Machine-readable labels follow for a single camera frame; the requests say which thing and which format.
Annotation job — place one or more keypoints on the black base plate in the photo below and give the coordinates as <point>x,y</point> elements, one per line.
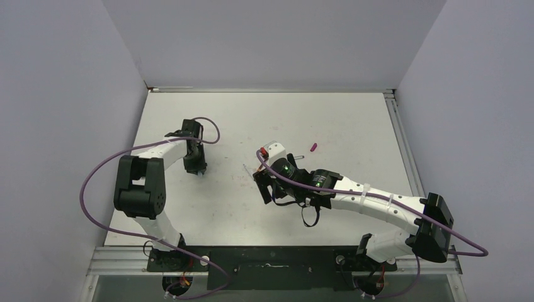
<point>271,267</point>

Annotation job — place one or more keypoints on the thin white pen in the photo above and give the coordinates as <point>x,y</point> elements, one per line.
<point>248,171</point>

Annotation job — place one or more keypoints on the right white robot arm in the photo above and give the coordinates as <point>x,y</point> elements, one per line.
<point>421,223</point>

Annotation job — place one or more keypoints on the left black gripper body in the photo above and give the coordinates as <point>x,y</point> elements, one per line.
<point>194,162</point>

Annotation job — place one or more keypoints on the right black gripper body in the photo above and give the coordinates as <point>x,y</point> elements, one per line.
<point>265,180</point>

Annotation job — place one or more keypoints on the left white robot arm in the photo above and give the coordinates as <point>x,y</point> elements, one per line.
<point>140,190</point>

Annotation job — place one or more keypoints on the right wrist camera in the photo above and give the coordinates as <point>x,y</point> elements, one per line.
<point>272,152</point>

